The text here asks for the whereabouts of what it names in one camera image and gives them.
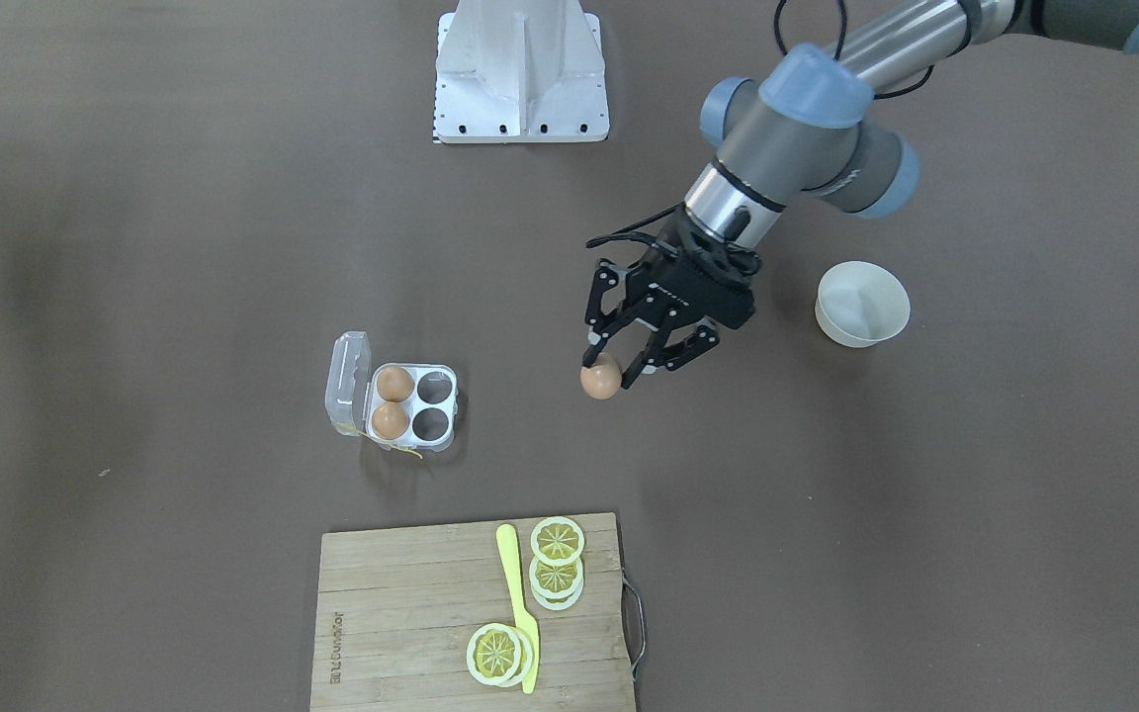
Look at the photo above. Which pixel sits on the clear plastic egg box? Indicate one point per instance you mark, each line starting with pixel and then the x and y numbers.
pixel 350 395

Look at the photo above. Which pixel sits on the white bowl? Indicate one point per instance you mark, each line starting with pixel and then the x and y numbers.
pixel 860 304

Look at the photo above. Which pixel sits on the lemon slice by knife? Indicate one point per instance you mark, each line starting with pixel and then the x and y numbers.
pixel 500 655

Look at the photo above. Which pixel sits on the wooden cutting board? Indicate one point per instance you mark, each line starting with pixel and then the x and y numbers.
pixel 396 610

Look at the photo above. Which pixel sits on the lemon slice top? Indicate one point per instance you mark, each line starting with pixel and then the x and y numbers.
pixel 557 540

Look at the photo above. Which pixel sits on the brown egg from bowl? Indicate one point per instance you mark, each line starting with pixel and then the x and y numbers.
pixel 602 379

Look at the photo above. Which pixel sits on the yellow plastic knife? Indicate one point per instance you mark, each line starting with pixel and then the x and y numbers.
pixel 509 549

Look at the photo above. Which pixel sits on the brown egg in box rear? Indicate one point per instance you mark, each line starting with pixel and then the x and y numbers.
pixel 394 384

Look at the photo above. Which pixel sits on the white camera stand base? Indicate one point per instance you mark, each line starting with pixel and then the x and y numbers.
pixel 520 72

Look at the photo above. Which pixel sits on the lemon slice middle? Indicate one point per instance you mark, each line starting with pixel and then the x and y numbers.
pixel 556 587

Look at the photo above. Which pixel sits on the brown egg in box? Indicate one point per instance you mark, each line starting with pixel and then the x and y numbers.
pixel 394 384
pixel 389 420

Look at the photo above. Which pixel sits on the brown egg in box front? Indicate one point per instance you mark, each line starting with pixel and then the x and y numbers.
pixel 389 420

